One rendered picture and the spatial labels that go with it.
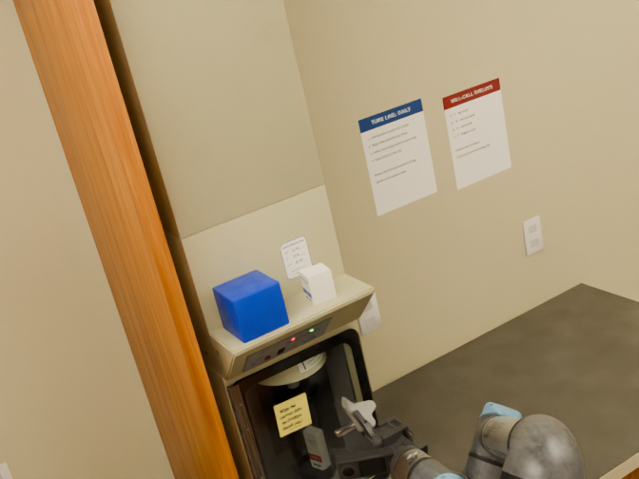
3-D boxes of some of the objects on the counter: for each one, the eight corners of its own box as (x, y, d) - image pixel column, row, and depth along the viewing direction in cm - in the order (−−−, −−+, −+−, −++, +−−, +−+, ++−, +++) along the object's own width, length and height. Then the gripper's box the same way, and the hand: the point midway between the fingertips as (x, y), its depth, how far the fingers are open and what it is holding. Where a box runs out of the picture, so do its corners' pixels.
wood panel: (179, 492, 211) (-15, -80, 162) (189, 487, 212) (0, -83, 164) (262, 603, 170) (35, -121, 121) (275, 596, 171) (55, -124, 122)
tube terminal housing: (229, 506, 202) (138, 215, 175) (339, 446, 215) (271, 167, 188) (275, 561, 180) (180, 239, 154) (395, 490, 194) (325, 183, 167)
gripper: (437, 493, 165) (382, 451, 182) (420, 411, 158) (364, 374, 175) (403, 514, 161) (350, 469, 178) (384, 431, 154) (331, 392, 171)
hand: (346, 429), depth 175 cm, fingers open, 14 cm apart
